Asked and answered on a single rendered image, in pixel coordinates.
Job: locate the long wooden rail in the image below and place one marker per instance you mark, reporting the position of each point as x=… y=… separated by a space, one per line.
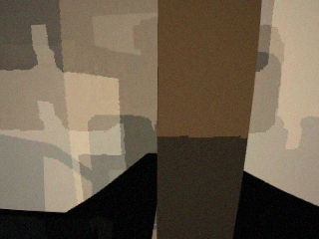
x=206 y=60

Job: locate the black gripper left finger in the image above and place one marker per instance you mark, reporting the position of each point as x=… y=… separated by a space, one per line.
x=124 y=209

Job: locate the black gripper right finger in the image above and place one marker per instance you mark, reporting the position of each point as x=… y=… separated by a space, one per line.
x=267 y=212

